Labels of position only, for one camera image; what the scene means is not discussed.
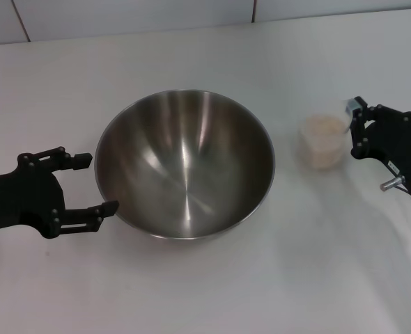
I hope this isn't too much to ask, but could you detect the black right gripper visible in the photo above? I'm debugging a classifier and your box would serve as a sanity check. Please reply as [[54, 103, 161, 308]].
[[346, 96, 411, 191]]

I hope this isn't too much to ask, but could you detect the stainless steel mixing bowl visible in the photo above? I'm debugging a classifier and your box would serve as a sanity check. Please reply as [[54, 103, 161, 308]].
[[93, 89, 276, 241]]

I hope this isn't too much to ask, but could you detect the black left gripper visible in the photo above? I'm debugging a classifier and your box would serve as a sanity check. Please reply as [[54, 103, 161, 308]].
[[0, 147, 120, 240]]

